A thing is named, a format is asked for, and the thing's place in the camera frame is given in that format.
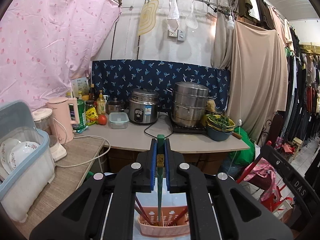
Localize pink electric kettle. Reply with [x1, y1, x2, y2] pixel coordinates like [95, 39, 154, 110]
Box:
[47, 97, 80, 145]

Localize small lidded steel pot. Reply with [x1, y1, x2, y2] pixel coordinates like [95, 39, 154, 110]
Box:
[106, 98, 125, 114]

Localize blue basin with vegetables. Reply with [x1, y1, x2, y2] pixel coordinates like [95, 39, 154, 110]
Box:
[206, 114, 235, 141]

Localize beige hanging curtain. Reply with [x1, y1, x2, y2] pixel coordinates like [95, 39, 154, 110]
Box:
[211, 12, 288, 140]

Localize green bottle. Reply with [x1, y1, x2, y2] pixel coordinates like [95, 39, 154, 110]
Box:
[73, 99, 87, 131]

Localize stainless steel steamer pot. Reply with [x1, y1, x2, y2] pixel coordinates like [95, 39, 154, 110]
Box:
[171, 81, 209, 128]

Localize clear food storage container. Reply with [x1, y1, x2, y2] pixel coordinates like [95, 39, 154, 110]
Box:
[108, 112, 129, 129]

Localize red tomato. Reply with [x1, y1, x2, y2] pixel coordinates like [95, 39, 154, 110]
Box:
[98, 114, 107, 126]

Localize white blender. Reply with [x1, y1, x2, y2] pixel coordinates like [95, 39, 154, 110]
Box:
[32, 108, 67, 162]

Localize back kitchen counter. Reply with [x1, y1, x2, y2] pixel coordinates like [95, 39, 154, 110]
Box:
[75, 113, 251, 155]

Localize white dish drainer box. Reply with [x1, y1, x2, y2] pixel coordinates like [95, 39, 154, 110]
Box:
[1, 127, 55, 223]

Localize green bag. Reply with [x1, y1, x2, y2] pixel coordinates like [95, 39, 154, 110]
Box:
[228, 127, 255, 166]

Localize navy floral backsplash cloth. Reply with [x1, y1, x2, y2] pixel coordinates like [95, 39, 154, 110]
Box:
[92, 59, 231, 112]

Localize pink perforated utensil holder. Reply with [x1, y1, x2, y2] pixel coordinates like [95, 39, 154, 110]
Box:
[138, 206, 190, 238]

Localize grey-blue dish drainer lid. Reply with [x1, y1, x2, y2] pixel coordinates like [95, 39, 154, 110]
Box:
[1, 100, 49, 147]

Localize green chopstick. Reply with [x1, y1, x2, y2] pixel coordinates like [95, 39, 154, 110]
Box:
[157, 134, 165, 225]

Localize oil bottle yellow label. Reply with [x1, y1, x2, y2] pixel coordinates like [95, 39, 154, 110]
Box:
[97, 90, 106, 115]

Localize yellow cutting board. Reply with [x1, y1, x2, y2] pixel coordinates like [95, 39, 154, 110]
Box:
[138, 0, 159, 36]

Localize silver rice cooker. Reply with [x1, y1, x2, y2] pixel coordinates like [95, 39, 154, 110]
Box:
[129, 88, 159, 125]

